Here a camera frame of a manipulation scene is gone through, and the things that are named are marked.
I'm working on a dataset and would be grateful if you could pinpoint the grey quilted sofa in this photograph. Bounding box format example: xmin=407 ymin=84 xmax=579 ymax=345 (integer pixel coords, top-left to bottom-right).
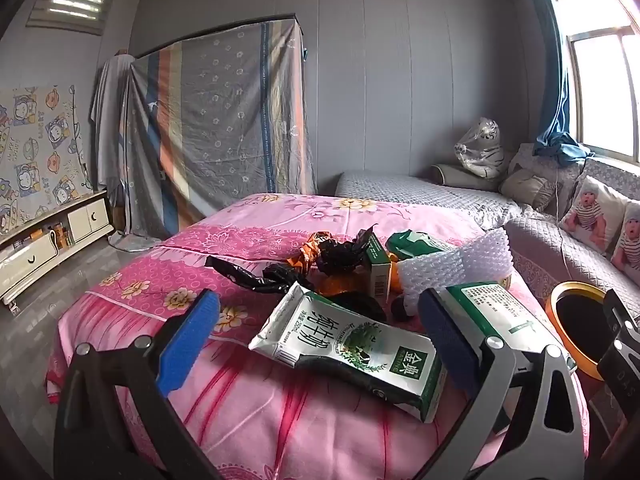
xmin=335 ymin=142 xmax=640 ymax=321

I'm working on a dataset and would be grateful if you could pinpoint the small dark object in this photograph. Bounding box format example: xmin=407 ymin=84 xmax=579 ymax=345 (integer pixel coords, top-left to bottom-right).
xmin=391 ymin=295 xmax=417 ymax=322

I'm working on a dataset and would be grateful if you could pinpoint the baby print pillow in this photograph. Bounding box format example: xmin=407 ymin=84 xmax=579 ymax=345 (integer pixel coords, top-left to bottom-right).
xmin=611 ymin=200 xmax=640 ymax=276
xmin=559 ymin=175 xmax=631 ymax=256

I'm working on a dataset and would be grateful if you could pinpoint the white hanging cloth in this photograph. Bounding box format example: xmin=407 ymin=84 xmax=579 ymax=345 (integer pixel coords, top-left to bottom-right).
xmin=89 ymin=52 xmax=136 ymax=196

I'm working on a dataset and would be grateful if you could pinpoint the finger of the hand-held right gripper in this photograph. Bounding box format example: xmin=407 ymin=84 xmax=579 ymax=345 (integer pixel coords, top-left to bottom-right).
xmin=602 ymin=287 xmax=638 ymax=348

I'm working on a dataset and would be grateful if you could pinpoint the pink floral blanket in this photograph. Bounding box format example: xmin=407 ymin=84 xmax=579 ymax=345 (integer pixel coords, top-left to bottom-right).
xmin=45 ymin=192 xmax=591 ymax=480

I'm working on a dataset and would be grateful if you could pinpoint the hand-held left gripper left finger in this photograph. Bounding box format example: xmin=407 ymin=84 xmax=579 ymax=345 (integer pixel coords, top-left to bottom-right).
xmin=52 ymin=287 xmax=223 ymax=480

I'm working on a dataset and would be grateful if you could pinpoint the orange silver foil wrapper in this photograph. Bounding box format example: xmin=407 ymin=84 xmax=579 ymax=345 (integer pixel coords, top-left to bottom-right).
xmin=287 ymin=232 xmax=331 ymax=271

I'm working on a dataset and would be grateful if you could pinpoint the black plastic wrapper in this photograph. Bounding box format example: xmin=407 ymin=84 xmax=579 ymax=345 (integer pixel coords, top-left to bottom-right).
xmin=312 ymin=227 xmax=376 ymax=278

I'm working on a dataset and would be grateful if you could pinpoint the grey bolster pillow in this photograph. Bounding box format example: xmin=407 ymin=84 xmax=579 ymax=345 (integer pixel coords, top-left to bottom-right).
xmin=431 ymin=162 xmax=501 ymax=191

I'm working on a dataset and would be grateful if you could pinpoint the orange plastic wrapper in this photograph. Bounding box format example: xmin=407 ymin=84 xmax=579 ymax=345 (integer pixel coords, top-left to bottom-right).
xmin=317 ymin=260 xmax=401 ymax=297

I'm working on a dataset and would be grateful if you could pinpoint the large milk carton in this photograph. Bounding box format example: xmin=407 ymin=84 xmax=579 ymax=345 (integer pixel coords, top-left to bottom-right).
xmin=248 ymin=281 xmax=448 ymax=423

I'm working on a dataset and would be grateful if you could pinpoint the grey ruffled cushion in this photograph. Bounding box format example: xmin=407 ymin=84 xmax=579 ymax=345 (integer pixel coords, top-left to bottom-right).
xmin=500 ymin=167 xmax=556 ymax=211

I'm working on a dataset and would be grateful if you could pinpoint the blue curtain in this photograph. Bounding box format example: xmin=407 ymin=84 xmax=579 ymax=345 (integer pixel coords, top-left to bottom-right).
xmin=532 ymin=0 xmax=593 ymax=166

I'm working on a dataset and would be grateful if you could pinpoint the small green white carton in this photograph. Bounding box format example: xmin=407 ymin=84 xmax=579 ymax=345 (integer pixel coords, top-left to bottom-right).
xmin=361 ymin=240 xmax=393 ymax=303

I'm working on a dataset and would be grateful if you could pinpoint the white bubble wrap sheet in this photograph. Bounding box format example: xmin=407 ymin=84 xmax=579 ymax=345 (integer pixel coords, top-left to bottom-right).
xmin=397 ymin=240 xmax=513 ymax=311

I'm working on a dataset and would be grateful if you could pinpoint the black plastic bag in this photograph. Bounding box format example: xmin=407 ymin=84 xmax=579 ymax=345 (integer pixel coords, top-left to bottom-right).
xmin=204 ymin=254 xmax=388 ymax=323

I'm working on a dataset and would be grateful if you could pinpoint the cartoon wall poster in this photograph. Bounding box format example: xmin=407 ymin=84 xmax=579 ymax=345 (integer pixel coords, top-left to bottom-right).
xmin=0 ymin=84 xmax=93 ymax=238

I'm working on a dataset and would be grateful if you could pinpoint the yellow rimmed trash bin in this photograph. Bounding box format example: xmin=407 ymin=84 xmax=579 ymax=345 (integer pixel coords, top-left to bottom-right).
xmin=544 ymin=281 xmax=626 ymax=381

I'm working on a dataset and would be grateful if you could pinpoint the cream low cabinet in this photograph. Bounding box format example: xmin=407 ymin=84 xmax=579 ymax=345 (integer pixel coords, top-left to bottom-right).
xmin=0 ymin=190 xmax=115 ymax=306

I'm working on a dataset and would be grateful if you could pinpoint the tiger plush in plastic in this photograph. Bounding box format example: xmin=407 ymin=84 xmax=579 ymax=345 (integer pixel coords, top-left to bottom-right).
xmin=454 ymin=117 xmax=502 ymax=179

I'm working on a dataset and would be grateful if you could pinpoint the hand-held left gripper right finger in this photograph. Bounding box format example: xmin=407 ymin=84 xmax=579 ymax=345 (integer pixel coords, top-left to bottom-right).
xmin=417 ymin=287 xmax=586 ymax=480

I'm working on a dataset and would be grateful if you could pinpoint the window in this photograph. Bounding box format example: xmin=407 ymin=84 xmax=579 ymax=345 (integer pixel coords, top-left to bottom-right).
xmin=545 ymin=0 xmax=640 ymax=166

